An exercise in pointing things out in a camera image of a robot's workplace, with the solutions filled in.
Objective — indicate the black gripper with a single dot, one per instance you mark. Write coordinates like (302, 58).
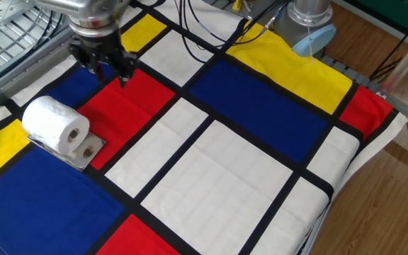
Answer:
(94, 46)

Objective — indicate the Mondrian pattern tablecloth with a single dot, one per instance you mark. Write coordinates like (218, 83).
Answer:
(225, 177)

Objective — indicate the aluminium frame post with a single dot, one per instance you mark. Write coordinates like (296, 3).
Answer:
(406, 60)

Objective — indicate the yellow plastic clip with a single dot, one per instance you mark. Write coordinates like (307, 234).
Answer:
(237, 4)

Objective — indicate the white plastic wrist bracket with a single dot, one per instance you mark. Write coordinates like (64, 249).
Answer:
(59, 5)

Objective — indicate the white toilet paper roll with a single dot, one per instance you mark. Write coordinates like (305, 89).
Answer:
(51, 122)

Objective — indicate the mirror steel shelf plate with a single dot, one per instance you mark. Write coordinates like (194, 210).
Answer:
(96, 145)

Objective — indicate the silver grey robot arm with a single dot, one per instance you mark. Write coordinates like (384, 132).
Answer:
(306, 21)

